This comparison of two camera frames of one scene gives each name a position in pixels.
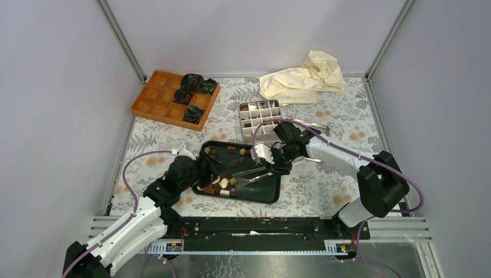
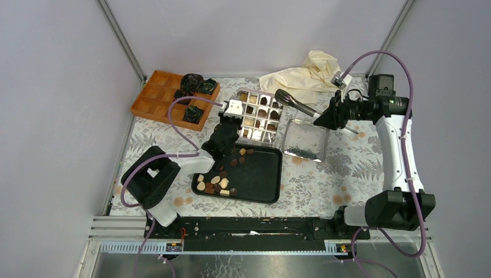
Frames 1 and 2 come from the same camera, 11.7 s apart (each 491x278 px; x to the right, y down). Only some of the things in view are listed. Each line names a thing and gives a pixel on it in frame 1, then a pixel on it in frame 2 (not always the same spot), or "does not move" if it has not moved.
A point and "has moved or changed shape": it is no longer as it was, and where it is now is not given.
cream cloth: x=300 y=86 does not move
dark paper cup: x=207 y=87 does not move
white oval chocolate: x=216 y=180 does not move
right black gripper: x=278 y=168 -> x=333 y=117
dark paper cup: x=191 y=83 does not move
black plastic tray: x=240 y=178 does not move
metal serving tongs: x=246 y=176 -> x=288 y=98
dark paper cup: x=193 y=114 does not move
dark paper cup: x=182 y=97 does not move
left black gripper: x=213 y=168 -> x=222 y=117
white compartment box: x=252 y=114 has moved or changed shape
